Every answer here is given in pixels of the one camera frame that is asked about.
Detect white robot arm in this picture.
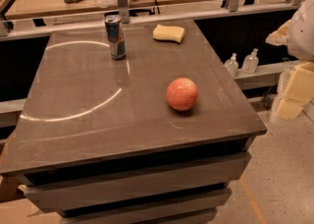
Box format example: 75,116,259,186
266,0,314,120

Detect left clear sanitizer bottle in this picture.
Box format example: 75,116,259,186
224,53,238,78

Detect metal frame post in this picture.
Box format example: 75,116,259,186
117,0,130,24

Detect red apple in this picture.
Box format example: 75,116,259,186
166,78,198,111

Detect grey drawer cabinet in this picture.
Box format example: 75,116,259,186
1,21,266,224

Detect metal frame rail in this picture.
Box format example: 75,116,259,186
0,0,314,41

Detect right clear sanitizer bottle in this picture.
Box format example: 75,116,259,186
241,48,259,74

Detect clear sanitizer bottle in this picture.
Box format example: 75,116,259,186
224,53,238,78
241,48,259,74

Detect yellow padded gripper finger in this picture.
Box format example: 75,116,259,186
274,63,314,120
266,21,290,46

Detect yellow sponge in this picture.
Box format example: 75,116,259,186
153,25,184,43

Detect red bull can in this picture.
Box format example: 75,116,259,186
105,15,126,60

